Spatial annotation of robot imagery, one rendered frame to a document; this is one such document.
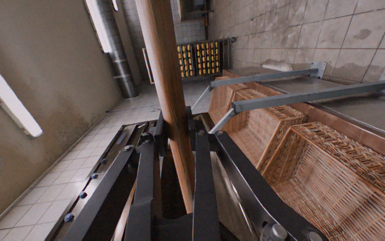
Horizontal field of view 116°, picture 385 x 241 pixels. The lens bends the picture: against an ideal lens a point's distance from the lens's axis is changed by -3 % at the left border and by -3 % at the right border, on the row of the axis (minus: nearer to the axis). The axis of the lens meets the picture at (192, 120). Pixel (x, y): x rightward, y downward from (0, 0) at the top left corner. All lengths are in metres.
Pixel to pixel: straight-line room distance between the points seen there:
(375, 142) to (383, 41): 0.77
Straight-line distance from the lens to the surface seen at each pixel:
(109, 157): 1.60
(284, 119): 0.77
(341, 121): 0.76
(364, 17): 1.44
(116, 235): 1.04
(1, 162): 1.72
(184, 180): 0.23
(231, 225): 0.92
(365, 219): 0.85
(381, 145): 0.72
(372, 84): 1.15
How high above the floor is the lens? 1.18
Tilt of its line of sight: 3 degrees down
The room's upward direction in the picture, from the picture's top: 99 degrees counter-clockwise
